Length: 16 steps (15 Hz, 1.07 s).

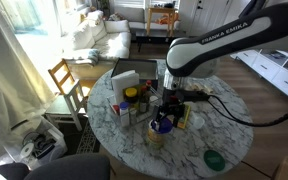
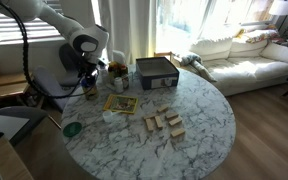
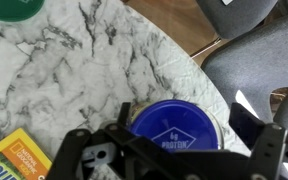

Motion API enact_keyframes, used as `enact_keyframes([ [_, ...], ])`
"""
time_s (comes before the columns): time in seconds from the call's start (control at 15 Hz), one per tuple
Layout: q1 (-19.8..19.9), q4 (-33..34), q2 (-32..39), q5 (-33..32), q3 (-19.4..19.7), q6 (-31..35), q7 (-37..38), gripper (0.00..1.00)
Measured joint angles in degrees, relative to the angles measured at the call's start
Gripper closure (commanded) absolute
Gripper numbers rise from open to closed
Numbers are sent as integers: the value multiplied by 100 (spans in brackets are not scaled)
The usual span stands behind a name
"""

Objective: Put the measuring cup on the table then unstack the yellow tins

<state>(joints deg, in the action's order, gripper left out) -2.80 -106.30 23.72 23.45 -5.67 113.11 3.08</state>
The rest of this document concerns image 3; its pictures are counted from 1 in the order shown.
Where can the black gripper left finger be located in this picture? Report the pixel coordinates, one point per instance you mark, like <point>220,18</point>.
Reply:
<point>67,156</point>

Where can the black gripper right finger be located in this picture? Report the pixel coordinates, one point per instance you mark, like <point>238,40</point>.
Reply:
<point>267,143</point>

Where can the yellow dog picture book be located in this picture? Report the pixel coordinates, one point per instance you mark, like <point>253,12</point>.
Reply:
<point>14,160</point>

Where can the grey upholstered chair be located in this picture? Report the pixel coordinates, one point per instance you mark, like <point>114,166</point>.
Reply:
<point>237,18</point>
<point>260,63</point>

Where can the white paper sheet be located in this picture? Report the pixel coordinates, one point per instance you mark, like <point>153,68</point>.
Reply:
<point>228,1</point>

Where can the green round plastic lid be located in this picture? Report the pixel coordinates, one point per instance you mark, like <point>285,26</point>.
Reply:
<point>10,8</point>

